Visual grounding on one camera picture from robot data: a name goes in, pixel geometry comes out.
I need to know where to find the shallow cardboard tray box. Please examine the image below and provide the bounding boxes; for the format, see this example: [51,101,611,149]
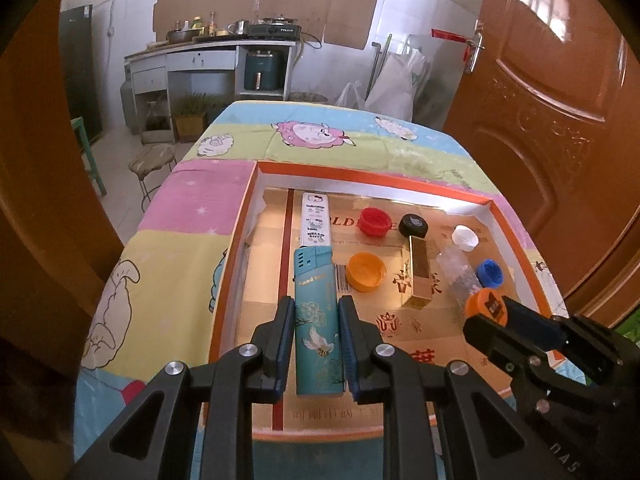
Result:
[207,161,571,443]

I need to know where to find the dark green air fryer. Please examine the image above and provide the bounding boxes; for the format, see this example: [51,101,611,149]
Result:
[243,51,282,92]

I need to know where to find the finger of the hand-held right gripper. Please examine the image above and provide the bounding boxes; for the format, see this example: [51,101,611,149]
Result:
[462,312,616,413]
[500,296,626,396]

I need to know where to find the white woven sack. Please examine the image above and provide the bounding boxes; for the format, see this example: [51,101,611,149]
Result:
[365,50,431,123]

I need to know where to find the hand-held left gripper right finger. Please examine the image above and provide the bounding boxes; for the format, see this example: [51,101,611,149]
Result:
[337,296,561,480]

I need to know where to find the white bottle cap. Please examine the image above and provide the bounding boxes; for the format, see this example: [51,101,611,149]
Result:
[451,226,479,252]

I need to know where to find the white plastic bag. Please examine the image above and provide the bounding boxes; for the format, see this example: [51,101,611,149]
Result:
[334,80,368,110]

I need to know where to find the red bottle cap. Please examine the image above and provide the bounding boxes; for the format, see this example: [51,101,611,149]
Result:
[360,207,393,237]

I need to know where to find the white kitchen counter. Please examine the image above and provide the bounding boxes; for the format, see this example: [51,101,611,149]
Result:
[124,40,296,136]

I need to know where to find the green printed carton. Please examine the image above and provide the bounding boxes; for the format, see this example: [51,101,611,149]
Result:
[614,317,640,341]

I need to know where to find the brown wooden door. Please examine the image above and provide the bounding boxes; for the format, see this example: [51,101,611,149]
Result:
[442,0,640,321]

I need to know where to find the black gas stove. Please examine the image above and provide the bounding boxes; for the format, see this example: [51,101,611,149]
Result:
[248,17,302,41]

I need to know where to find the cardboard sheets on wall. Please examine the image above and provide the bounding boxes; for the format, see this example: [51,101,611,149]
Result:
[152,0,382,51]

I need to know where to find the gold lighter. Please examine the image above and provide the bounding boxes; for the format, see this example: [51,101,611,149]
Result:
[404,235,434,311]

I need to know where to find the planter box with grass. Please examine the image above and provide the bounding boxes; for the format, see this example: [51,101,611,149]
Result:
[172,92,208,142]

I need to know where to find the black refrigerator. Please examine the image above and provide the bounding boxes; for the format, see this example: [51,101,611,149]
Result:
[60,4,103,141]

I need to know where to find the white cartoon lighter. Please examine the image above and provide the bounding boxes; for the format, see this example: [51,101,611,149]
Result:
[301,191,332,248]

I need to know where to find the metal pole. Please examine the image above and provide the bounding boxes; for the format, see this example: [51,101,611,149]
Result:
[370,35,393,96]

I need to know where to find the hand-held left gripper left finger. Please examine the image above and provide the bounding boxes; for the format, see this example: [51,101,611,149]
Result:
[65,296,297,480]

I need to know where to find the teal lighter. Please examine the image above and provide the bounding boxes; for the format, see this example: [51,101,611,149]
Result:
[292,246,347,397]

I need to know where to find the green chair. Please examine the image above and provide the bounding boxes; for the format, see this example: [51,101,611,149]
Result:
[70,116,108,197]

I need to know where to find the cartoon sheep printed tablecloth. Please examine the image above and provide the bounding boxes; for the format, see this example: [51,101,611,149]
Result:
[72,100,591,480]

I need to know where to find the clear plastic lighter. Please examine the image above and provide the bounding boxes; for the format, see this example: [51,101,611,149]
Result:
[437,247,483,306]

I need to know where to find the metal door handle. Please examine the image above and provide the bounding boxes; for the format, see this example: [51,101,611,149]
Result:
[462,32,486,76]

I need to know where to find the blue bottle cap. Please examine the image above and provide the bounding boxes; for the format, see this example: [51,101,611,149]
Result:
[476,260,505,288]

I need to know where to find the orange cap with black mark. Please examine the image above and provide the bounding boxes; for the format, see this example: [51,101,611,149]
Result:
[464,287,508,328]

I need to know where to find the wooden door jamb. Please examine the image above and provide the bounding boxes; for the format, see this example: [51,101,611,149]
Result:
[0,0,126,376]
[562,200,640,328]

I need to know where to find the black bottle cap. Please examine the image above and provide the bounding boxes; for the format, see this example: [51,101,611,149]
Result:
[398,214,431,239]

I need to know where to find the plain orange bottle cap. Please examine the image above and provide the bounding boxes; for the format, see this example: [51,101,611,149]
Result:
[347,252,388,292]

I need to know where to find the round metal stool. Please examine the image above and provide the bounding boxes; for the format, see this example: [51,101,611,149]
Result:
[128,143,178,213]

